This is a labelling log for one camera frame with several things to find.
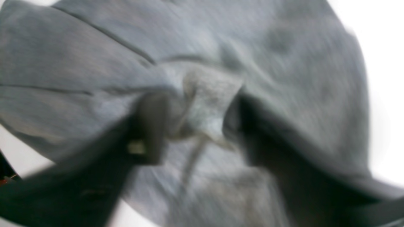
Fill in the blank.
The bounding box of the grey T-shirt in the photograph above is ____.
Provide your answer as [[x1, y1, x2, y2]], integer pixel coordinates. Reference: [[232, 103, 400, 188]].
[[1, 0, 372, 227]]

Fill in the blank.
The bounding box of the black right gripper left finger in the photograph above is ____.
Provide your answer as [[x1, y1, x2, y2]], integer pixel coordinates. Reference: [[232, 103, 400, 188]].
[[1, 92, 169, 227]]

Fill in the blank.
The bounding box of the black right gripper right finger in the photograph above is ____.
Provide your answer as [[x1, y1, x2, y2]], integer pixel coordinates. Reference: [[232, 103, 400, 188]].
[[224, 95, 404, 227]]

